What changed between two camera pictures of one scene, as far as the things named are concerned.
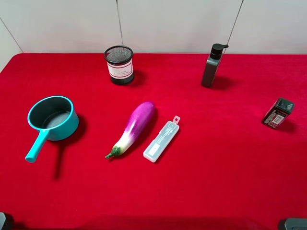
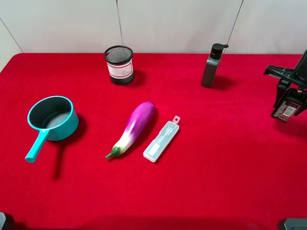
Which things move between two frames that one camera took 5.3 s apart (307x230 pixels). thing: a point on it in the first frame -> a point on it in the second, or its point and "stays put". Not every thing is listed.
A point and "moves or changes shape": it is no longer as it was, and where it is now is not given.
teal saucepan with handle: (55, 117) stays put
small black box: (276, 115) moves or changes shape
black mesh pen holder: (120, 63) stays put
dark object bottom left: (6, 221) stays put
